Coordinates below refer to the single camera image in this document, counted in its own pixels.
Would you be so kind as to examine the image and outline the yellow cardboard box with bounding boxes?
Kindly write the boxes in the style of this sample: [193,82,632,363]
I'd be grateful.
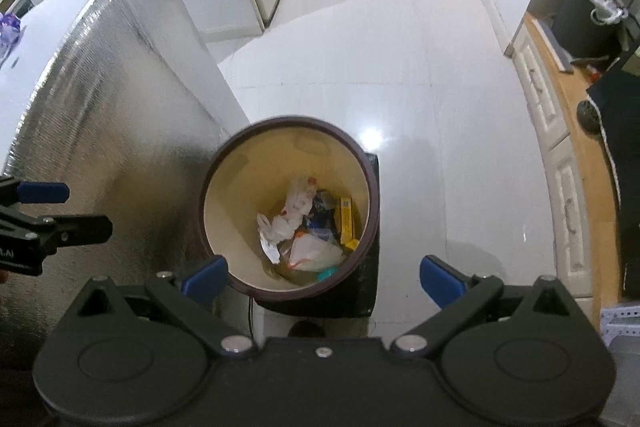
[340,196,359,251]

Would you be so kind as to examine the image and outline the round brown trash bin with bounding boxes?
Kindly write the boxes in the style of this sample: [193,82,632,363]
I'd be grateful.
[198,116,373,297]

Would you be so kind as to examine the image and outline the blue white plastic wrapper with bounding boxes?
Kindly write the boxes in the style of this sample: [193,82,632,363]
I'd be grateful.
[0,13,21,56]

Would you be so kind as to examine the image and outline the white red plastic bag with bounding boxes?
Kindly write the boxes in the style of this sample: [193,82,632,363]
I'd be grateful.
[256,176,317,265]

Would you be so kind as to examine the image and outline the clear plastic zip bag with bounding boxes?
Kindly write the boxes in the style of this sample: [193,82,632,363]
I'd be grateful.
[280,229,345,273]

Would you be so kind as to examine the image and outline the wooden low cabinet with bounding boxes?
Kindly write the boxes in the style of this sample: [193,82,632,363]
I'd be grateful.
[512,14,623,327]

